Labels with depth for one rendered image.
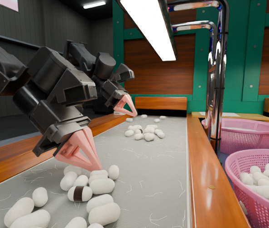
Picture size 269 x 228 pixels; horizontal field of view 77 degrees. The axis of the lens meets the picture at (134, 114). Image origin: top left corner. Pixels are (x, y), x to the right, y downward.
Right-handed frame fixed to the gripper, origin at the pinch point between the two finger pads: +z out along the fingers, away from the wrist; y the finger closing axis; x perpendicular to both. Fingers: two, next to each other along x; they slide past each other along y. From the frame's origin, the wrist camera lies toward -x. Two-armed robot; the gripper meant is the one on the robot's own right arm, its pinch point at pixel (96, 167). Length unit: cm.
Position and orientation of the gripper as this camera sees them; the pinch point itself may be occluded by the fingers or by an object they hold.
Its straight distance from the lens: 32.4
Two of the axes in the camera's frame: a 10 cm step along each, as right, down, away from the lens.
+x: -6.3, 7.1, 2.9
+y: 3.0, -1.2, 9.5
